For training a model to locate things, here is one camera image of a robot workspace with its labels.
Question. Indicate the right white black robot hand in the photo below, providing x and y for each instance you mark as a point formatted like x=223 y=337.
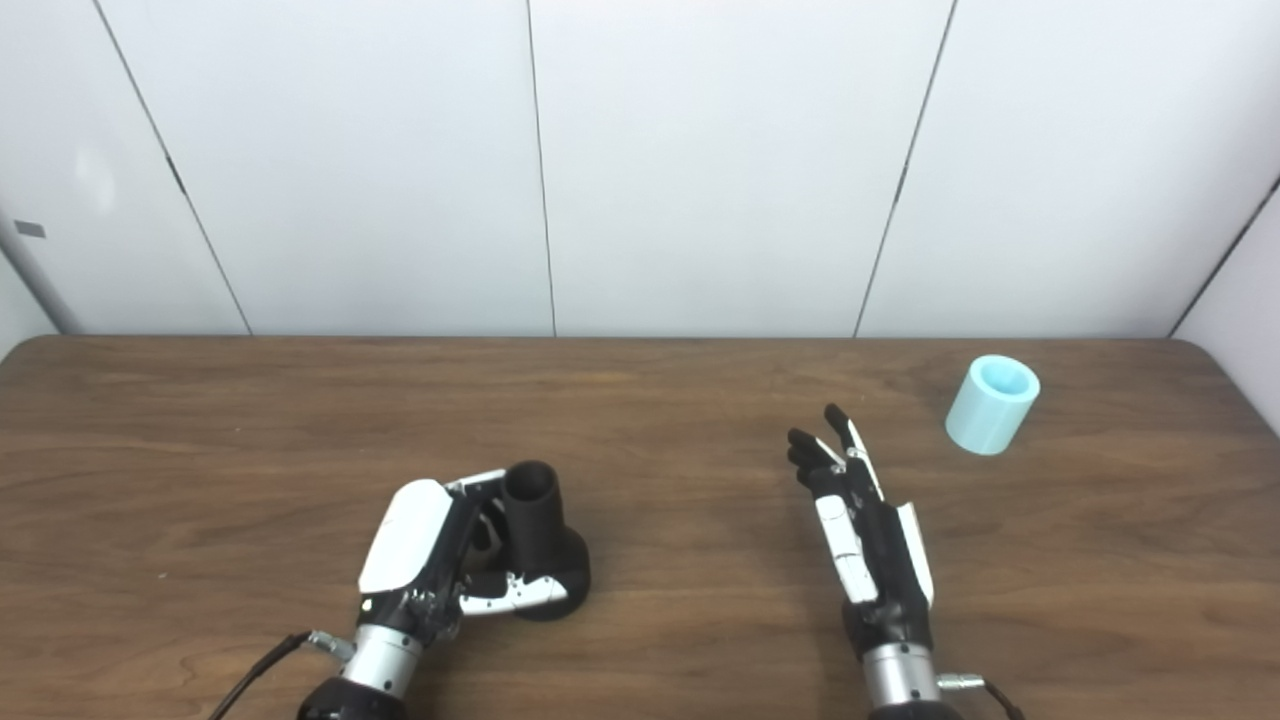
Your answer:
x=870 y=560

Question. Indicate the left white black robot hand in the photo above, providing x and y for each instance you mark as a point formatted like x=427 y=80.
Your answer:
x=410 y=540

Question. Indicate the black flared nozzle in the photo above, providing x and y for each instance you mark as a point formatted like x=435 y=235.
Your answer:
x=535 y=530

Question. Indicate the small gray wall label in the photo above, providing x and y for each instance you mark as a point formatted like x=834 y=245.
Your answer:
x=30 y=229

